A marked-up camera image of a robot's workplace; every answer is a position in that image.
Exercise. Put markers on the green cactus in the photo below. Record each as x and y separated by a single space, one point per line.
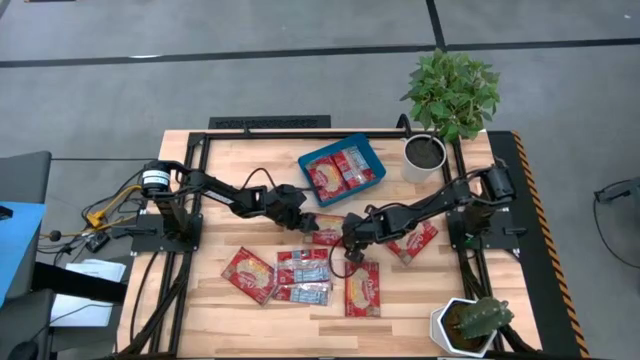
482 317

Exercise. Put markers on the black mat with hazard stripe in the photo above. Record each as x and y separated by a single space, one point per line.
530 280

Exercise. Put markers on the black bar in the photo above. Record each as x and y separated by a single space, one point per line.
75 282

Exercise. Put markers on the white papers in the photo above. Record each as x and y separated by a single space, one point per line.
95 270

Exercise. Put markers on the small black device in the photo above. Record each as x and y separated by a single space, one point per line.
97 242

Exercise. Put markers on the black stand foot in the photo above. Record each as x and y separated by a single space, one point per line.
617 190

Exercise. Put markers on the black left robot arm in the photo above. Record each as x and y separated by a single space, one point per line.
220 192

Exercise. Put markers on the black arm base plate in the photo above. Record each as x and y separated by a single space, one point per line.
145 240
505 240

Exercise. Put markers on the black ribbed strip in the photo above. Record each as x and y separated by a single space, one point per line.
270 122

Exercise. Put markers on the white round plant pot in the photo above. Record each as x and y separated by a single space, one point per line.
424 152

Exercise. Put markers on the white hexagonal plant pot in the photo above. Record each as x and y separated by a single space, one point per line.
437 325

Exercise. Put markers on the blue plastic basket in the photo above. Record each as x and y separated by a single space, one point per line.
360 190

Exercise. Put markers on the black aluminium table frame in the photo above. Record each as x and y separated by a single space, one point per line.
300 135

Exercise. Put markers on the blue board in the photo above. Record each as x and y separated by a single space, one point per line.
20 250

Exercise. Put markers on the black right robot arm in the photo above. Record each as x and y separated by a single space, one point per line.
430 202

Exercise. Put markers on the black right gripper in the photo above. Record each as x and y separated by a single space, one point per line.
372 230

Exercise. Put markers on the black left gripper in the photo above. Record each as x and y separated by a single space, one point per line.
285 205

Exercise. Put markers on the green leafy plant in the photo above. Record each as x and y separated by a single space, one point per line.
450 95

